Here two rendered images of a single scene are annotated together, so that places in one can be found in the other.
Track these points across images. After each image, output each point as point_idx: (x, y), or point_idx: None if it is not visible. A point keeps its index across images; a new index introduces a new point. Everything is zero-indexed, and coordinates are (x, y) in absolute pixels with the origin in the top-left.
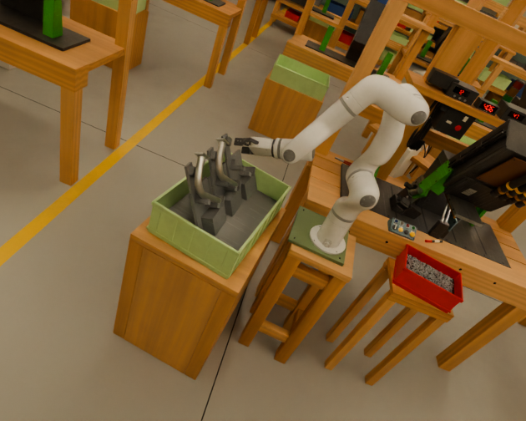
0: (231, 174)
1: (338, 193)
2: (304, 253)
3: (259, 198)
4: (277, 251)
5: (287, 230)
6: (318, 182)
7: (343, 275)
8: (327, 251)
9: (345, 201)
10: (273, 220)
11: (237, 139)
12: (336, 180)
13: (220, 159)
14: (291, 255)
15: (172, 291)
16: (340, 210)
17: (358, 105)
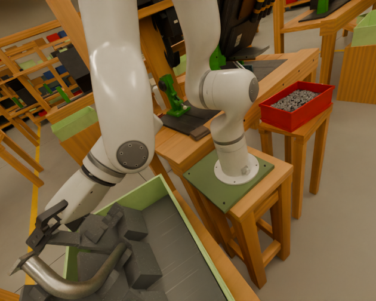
0: (105, 243)
1: (182, 135)
2: (248, 202)
3: (153, 215)
4: (199, 211)
5: (189, 194)
6: (164, 146)
7: (287, 171)
8: (255, 174)
9: (231, 120)
10: (183, 211)
11: (30, 241)
12: (169, 131)
13: (55, 286)
14: (244, 218)
15: None
16: (229, 134)
17: None
